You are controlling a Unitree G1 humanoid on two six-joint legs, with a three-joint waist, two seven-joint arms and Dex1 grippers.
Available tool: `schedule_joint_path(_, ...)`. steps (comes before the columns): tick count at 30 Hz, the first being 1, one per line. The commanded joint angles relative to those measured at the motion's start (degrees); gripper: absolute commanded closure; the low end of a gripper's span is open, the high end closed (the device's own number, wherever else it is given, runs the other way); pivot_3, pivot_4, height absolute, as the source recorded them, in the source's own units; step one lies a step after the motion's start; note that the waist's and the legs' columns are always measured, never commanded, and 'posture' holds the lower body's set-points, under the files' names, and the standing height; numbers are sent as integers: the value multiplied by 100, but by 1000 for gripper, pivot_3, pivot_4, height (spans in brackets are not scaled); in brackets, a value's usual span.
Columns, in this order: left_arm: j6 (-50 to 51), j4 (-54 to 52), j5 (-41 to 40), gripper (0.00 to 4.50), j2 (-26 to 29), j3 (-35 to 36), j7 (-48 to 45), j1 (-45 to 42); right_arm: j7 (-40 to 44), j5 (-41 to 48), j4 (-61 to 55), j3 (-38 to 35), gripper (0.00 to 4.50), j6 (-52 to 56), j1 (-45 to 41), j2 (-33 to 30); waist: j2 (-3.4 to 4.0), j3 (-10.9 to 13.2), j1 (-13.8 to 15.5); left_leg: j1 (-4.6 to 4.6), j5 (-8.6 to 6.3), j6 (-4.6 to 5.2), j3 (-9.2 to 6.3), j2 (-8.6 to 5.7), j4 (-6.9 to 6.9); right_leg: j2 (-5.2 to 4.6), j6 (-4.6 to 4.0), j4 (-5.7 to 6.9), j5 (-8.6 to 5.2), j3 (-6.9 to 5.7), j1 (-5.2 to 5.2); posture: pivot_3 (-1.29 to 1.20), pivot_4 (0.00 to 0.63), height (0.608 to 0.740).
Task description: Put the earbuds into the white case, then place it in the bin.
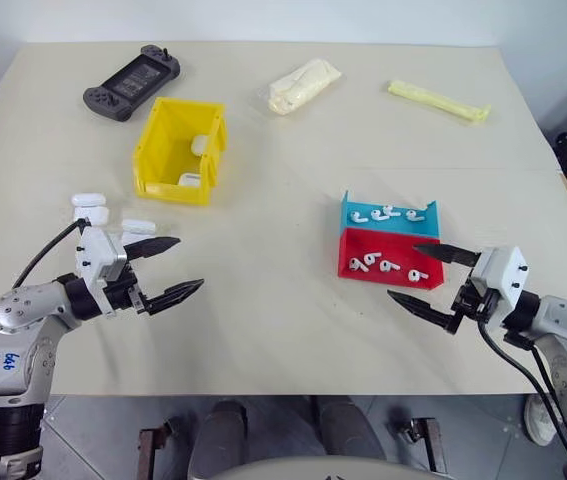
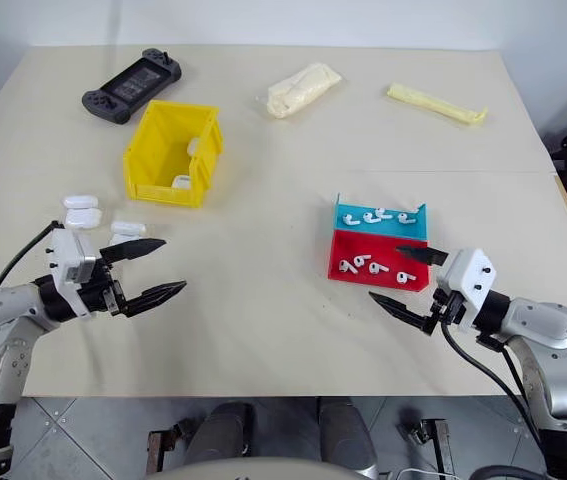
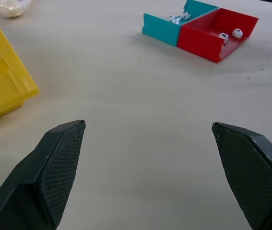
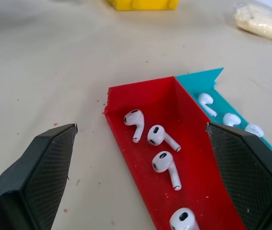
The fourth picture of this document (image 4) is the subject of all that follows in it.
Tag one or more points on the white earbud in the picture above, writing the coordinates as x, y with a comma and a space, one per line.
156, 135
254, 129
133, 117
231, 119
205, 98
162, 161
182, 219

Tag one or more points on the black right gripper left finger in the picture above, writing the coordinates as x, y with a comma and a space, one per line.
30, 179

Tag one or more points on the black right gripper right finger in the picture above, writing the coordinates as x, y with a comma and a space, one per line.
251, 179

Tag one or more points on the red open tray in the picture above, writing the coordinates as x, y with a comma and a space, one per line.
193, 167

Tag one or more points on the blue and red snack packet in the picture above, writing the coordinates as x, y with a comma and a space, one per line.
198, 81

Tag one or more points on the clear bag of white grains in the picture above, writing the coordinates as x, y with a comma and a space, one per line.
265, 24

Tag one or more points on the yellow plastic bin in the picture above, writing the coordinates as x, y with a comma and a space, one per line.
145, 4

